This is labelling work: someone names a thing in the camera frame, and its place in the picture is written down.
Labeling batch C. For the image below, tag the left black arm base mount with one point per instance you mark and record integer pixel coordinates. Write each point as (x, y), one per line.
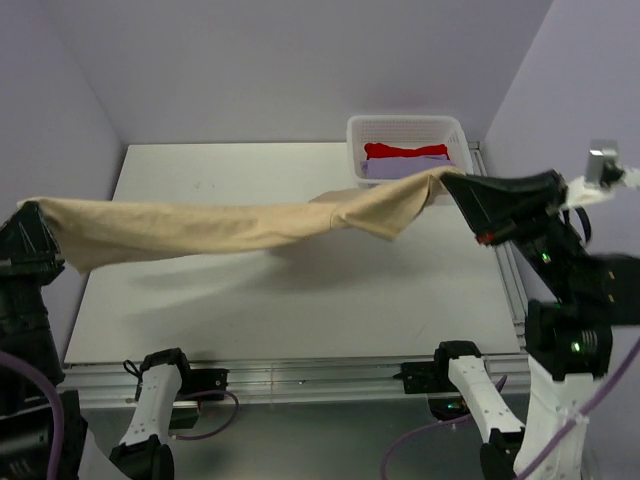
(189, 401)

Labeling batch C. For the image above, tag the beige t shirt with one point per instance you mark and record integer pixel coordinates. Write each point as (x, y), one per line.
(93, 234)

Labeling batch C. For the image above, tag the red rolled t shirt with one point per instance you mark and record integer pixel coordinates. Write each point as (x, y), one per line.
(380, 150)

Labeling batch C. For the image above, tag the white plastic basket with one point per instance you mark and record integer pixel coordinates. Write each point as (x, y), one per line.
(407, 131)

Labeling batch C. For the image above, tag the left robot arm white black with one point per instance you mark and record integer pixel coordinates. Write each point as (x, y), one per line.
(43, 433)

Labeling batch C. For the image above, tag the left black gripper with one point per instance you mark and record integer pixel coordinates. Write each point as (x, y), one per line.
(29, 242)

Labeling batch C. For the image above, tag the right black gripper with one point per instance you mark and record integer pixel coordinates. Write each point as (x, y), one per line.
(495, 203)

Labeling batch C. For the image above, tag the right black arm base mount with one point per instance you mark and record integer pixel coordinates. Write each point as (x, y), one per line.
(444, 400)

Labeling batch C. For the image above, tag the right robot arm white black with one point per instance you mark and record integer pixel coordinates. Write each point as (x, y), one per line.
(568, 340)

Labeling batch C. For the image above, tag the aluminium frame rail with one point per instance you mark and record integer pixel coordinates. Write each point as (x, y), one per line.
(326, 319)

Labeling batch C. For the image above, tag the lilac rolled t shirt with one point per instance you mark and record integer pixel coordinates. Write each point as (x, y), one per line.
(393, 168)

